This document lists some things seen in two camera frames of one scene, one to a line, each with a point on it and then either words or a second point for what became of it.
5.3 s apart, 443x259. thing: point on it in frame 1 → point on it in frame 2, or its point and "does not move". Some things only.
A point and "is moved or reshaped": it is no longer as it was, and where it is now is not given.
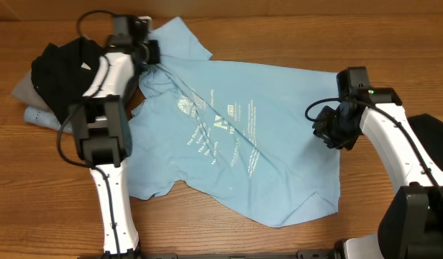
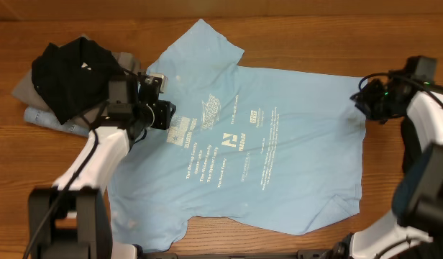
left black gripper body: [149, 53] → [154, 116]
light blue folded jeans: [45, 119] does not move
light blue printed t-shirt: [239, 136] is moved or reshaped
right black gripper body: [327, 126] → [365, 102]
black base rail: [313, 254] does not move
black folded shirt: [62, 73] does not move
